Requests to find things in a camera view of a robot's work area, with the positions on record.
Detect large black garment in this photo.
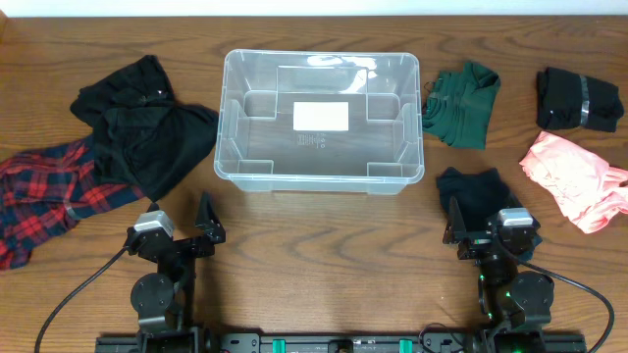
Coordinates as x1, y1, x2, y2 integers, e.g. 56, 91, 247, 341
70, 55, 219, 202

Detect dark green shirt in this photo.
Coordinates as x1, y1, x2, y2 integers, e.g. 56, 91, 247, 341
422, 62, 501, 150

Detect white label in bin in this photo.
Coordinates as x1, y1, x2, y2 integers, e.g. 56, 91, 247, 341
293, 102, 349, 131

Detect dark navy garment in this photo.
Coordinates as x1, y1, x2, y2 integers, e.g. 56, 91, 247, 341
437, 167, 525, 252

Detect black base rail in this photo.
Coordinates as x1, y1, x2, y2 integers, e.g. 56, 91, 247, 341
94, 330, 491, 353

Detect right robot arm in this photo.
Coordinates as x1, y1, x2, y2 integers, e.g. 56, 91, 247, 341
443, 197, 554, 352

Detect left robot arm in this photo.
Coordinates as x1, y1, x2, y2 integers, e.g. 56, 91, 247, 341
125, 192, 226, 352

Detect clear plastic storage bin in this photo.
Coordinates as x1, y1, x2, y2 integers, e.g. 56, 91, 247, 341
214, 49, 425, 195

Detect black rolled garment with band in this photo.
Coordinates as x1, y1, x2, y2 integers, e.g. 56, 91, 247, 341
537, 67, 624, 132

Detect pink crumpled garment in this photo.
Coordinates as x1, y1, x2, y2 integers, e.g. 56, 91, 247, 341
519, 131, 627, 233

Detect red plaid flannel shirt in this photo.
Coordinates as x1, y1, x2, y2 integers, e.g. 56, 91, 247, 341
1, 135, 143, 271

